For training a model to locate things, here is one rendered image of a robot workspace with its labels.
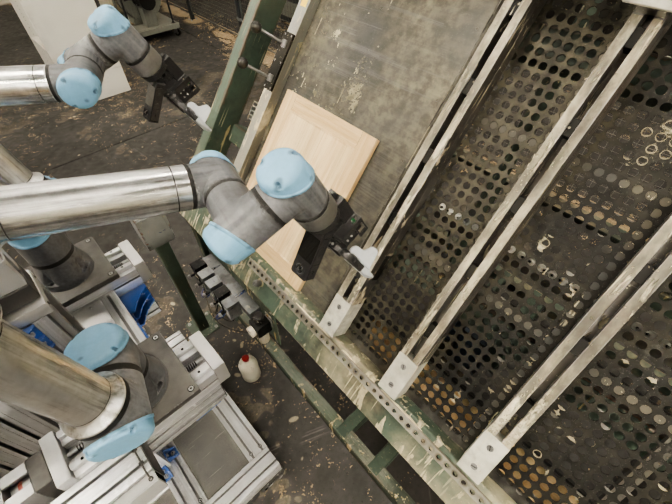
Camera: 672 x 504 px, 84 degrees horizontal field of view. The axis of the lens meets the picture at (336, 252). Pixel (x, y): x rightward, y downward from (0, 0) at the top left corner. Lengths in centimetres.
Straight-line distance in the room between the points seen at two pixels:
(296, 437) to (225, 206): 158
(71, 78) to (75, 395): 62
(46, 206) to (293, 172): 34
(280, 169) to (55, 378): 44
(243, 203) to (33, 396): 40
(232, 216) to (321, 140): 77
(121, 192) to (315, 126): 82
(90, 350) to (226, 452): 106
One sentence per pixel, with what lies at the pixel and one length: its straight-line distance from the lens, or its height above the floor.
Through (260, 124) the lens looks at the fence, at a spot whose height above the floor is 123.
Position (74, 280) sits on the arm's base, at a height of 106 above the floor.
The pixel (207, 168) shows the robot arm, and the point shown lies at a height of 158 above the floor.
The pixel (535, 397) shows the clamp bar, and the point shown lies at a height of 110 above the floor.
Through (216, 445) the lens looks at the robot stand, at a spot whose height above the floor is 21.
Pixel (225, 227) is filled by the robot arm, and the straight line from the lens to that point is 57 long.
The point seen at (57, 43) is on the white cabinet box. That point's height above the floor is 59.
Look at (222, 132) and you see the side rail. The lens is 172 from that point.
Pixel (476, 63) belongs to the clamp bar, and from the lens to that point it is 105.
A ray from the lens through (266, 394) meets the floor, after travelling 212.
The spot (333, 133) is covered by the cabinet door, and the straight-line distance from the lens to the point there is 127.
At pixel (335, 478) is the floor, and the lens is 199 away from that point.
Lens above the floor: 195
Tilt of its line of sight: 49 degrees down
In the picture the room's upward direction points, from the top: straight up
